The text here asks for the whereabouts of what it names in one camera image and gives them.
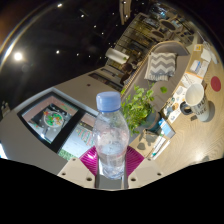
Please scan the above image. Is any grey white chevron cushion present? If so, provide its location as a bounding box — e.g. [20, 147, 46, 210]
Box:
[143, 51, 178, 83]

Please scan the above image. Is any long white box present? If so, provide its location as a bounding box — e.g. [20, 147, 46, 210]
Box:
[149, 136, 171, 160]

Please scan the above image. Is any window with festive decals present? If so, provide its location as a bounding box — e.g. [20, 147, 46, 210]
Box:
[16, 91, 101, 161]

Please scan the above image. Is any yellow white card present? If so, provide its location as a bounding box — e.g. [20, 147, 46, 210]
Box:
[193, 43, 204, 53]

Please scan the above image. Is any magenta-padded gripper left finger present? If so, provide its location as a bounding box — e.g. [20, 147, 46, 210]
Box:
[57, 145, 101, 190]

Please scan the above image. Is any group of ceiling spotlights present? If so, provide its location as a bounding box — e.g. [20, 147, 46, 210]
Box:
[13, 3, 101, 63]

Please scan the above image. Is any person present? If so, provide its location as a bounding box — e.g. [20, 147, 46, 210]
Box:
[119, 61, 134, 84]

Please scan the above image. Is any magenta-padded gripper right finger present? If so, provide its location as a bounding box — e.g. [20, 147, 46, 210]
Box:
[123, 145, 165, 190]

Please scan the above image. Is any grey curved sofa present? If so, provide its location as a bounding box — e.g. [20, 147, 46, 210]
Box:
[121, 40, 192, 111]

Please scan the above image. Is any brown cardboard card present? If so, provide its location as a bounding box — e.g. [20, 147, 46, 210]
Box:
[163, 96, 183, 124]

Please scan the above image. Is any green potted plant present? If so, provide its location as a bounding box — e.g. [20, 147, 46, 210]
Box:
[119, 84, 169, 136]

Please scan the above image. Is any group of dining chairs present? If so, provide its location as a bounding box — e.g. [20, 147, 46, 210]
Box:
[146, 3, 194, 41]

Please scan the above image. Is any small light blue box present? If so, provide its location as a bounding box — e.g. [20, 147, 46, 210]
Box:
[157, 117, 176, 139]

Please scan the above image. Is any clear blue-capped water bottle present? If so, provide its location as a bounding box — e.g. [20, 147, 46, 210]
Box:
[92, 91, 131, 181]

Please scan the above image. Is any white printed mug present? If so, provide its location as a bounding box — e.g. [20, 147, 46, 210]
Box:
[179, 83, 212, 123]

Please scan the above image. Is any flat round red coaster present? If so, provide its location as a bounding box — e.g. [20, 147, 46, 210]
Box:
[209, 75, 223, 93]

